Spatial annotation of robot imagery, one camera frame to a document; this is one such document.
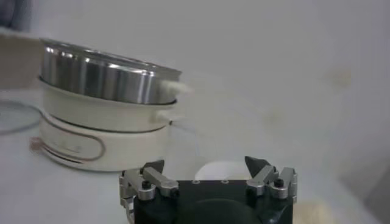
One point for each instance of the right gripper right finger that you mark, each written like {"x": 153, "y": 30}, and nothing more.
{"x": 268, "y": 182}

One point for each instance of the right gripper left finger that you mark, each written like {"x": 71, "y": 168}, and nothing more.
{"x": 152, "y": 182}

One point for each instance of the round glass pot lid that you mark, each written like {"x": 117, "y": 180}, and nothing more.
{"x": 15, "y": 117}

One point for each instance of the stainless steel steamer basket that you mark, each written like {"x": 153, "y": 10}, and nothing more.
{"x": 100, "y": 79}

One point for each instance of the white round plate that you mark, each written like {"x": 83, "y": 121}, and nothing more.
{"x": 222, "y": 170}

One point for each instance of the white electric cooker pot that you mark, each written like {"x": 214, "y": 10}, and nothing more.
{"x": 106, "y": 146}

